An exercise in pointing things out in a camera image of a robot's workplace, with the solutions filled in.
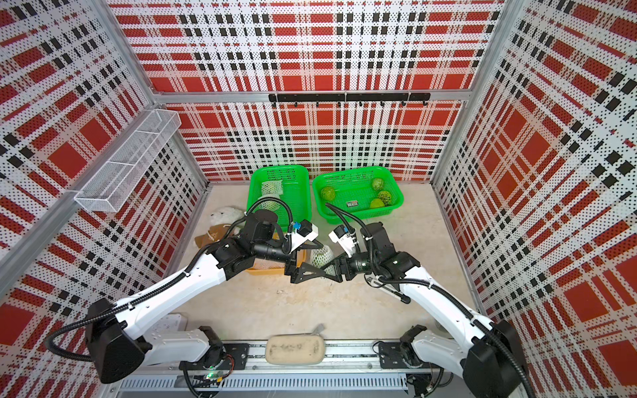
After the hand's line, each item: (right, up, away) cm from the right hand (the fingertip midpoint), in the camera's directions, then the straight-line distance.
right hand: (328, 271), depth 72 cm
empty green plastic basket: (-22, +27, +46) cm, 57 cm away
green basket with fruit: (+18, +26, +45) cm, 55 cm away
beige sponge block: (-10, -23, 0) cm, 25 cm away
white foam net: (-2, +5, -5) cm, 7 cm away
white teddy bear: (-43, +14, +26) cm, 52 cm away
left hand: (-1, +5, -4) cm, 6 cm away
